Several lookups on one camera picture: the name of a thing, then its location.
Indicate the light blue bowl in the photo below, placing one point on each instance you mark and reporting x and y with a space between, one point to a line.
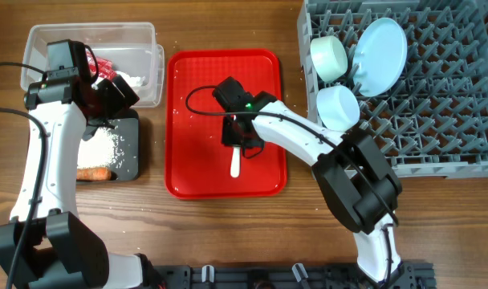
338 108

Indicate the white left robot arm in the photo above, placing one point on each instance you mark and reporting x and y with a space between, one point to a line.
44 244

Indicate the white rice pile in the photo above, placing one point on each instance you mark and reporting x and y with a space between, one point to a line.
99 151

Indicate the red snack wrapper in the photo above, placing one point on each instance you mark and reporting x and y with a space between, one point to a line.
104 67

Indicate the light green bowl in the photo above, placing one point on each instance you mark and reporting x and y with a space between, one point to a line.
329 58

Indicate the black waste tray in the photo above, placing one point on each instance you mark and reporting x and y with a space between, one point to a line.
127 126

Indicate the grey plastic dishwasher rack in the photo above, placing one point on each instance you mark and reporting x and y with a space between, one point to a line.
434 120

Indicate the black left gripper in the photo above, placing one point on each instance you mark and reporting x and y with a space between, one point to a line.
119 103

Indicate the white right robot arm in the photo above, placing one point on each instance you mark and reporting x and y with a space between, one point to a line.
356 181

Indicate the clear plastic waste bin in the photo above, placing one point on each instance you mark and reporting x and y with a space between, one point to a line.
131 46

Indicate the white paper napkin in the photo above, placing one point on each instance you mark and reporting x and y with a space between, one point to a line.
132 81

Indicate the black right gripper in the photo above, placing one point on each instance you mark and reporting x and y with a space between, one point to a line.
227 138

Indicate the orange carrot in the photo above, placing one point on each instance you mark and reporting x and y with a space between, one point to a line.
94 174

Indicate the light blue round plate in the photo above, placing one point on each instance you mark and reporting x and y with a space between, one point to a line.
380 55

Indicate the white plastic spoon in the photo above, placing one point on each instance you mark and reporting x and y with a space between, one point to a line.
235 162

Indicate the red plastic serving tray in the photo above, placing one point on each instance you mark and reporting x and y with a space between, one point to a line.
197 163

